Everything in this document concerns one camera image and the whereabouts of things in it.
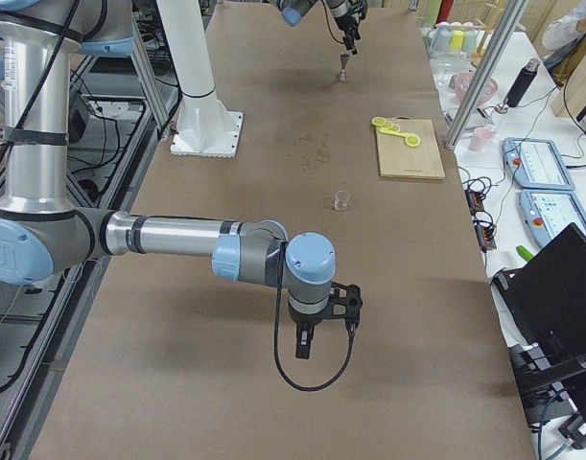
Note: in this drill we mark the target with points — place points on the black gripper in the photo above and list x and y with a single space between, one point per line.
303 318
343 18

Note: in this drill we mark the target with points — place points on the steel jigger measuring cup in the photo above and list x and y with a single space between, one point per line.
344 58

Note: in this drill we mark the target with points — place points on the clear glass shaker cup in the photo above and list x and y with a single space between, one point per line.
341 200

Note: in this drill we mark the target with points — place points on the yellow plastic cup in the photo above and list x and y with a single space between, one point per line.
456 41

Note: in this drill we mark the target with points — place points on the pink plastic cup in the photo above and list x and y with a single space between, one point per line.
480 137

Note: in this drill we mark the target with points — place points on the yellow plastic spoon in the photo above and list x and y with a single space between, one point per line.
401 134

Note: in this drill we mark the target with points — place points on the lemon slice on spoon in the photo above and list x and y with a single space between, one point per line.
412 141

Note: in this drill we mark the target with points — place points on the bamboo cutting board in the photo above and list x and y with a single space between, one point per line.
396 160

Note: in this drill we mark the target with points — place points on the black water bottle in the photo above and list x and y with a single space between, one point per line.
522 82

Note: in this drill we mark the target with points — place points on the person in white shirt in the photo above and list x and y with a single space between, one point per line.
562 38

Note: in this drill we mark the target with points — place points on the upper blue teach pendant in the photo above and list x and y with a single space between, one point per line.
536 164

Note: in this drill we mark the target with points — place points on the blue teach pendant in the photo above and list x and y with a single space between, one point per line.
536 164
548 212

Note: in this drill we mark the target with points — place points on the black laptop monitor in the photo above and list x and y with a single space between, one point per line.
547 300

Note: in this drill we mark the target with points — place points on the lower blue teach pendant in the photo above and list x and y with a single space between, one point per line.
548 212

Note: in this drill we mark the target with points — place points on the black power adapter box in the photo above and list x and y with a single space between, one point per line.
78 119

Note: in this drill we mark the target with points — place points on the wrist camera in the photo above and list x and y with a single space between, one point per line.
346 302

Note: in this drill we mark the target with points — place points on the aluminium frame post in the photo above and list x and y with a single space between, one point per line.
498 33

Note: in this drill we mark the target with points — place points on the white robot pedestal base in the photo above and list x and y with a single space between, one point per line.
204 127

